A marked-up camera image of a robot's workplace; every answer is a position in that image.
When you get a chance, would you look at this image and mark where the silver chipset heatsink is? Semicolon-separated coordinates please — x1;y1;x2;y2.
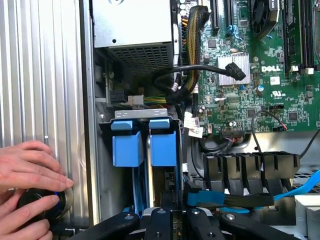
217;53;251;87

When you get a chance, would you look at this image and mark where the braided black yellow wire bundle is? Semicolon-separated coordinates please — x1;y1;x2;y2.
186;6;210;94

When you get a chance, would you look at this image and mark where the silver metal drive cage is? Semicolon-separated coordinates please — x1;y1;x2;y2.
274;172;320;240

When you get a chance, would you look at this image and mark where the white plug with yellow wires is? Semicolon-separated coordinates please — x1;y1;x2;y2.
127;93;167;108

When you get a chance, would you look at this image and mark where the black wire with angled plug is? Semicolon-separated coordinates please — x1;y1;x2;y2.
152;62;247;106

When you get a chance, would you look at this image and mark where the empty blue disk carrier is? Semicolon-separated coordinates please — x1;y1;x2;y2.
109;119;147;216

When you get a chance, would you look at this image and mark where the grey metal disk bay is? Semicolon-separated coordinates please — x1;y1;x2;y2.
98;108;185;216

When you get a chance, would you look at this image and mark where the person's right hand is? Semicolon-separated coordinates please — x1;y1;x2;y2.
0;194;60;240

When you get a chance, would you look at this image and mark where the person's left hand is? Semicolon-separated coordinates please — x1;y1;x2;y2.
0;139;75;195

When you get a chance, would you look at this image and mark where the green Dell motherboard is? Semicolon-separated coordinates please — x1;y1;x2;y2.
178;0;320;138

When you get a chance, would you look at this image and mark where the black RAM slot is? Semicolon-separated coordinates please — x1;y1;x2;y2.
300;0;309;75
308;0;316;75

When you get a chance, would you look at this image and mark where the thin black wire small plug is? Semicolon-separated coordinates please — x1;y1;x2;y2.
251;109;288;154

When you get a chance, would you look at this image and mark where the white wire label tag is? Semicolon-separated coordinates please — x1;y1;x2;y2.
188;126;204;137
183;112;201;129

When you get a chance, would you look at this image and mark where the installed RAM stick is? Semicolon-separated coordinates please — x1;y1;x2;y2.
283;0;303;74

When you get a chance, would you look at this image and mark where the black plastic finned bracket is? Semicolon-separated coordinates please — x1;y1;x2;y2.
202;151;301;197

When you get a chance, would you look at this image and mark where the silver power supply unit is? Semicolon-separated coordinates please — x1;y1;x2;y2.
89;0;181;74

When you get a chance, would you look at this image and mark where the open grey PC case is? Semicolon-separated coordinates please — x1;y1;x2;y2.
79;0;320;240

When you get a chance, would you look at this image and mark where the black expansion slot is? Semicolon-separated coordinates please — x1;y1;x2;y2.
209;0;221;32
223;0;238;38

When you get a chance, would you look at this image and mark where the black wide connector plug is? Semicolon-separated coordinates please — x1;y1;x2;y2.
221;127;245;144

